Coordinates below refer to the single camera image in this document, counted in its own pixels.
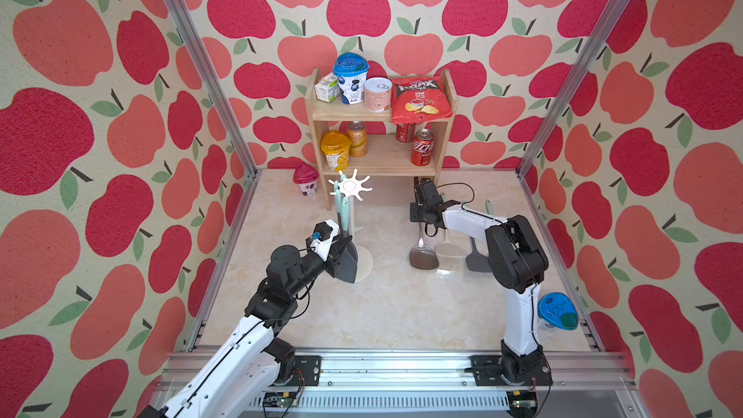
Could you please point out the red cola can back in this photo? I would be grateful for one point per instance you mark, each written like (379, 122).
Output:
(405, 132)

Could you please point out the aluminium frame post right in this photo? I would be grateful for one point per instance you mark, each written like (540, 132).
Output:
(590, 51)

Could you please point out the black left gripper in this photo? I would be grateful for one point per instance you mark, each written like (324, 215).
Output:
(332, 256)

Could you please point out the aluminium frame post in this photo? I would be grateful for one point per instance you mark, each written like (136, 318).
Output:
(207, 72)
(590, 51)

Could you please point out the red lid small cup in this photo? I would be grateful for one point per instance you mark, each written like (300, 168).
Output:
(306, 178)

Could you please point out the blue lid cup on floor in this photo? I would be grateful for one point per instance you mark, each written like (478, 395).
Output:
(556, 311)

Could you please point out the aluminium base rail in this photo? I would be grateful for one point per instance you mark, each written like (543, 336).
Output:
(425, 383)

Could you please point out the steel spoon dark wooden handle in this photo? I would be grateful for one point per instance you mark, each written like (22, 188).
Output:
(421, 256)

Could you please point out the grey turner green handle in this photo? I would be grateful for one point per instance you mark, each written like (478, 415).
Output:
(475, 261)

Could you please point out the blue lid yogurt cup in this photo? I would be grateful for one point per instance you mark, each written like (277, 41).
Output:
(351, 70)

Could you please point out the white utensil rack stand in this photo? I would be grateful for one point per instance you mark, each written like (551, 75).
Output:
(352, 187)

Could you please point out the red cola can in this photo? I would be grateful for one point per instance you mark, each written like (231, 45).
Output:
(422, 147)
(405, 132)

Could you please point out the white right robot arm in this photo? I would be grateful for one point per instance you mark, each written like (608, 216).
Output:
(518, 262)

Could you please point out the aluminium frame post left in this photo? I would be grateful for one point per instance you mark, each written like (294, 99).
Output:
(207, 72)

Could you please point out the orange soda can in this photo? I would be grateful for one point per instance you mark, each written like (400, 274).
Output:
(357, 134)

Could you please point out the red cola can front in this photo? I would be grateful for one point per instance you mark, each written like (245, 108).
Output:
(422, 147)

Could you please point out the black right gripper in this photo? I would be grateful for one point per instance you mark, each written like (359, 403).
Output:
(413, 212)

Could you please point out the small white green carton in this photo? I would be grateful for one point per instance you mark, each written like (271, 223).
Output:
(327, 89)

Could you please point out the pink tin can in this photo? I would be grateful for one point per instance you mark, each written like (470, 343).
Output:
(378, 94)

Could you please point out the yellow mango cup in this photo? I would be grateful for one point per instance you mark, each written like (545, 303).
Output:
(336, 148)

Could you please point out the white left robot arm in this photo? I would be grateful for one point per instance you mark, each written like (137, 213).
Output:
(249, 337)

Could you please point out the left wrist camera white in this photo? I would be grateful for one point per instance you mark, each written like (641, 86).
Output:
(322, 235)

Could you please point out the red chips bag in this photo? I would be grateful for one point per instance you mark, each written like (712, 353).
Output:
(419, 100)

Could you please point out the wooden two-tier shelf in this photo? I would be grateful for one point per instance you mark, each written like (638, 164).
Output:
(385, 156)

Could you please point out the cream spoon green handle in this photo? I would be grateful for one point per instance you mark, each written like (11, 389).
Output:
(448, 249)

